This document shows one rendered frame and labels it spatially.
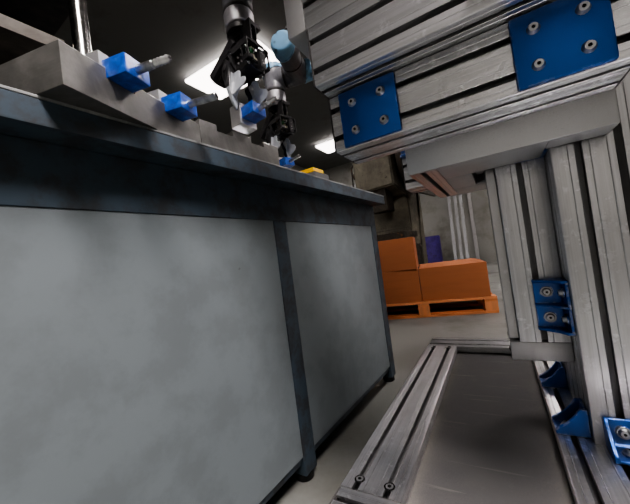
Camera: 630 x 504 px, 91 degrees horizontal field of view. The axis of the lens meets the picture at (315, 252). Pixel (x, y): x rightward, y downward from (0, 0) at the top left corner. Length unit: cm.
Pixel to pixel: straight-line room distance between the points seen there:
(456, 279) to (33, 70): 249
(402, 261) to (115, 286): 224
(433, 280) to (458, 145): 210
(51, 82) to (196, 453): 59
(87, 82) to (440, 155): 51
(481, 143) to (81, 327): 64
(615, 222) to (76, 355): 77
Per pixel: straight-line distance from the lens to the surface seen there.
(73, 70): 53
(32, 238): 53
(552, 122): 57
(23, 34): 171
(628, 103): 65
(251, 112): 80
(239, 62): 88
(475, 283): 263
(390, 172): 410
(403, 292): 261
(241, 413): 73
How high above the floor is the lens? 56
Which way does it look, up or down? 2 degrees up
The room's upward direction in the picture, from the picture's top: 7 degrees counter-clockwise
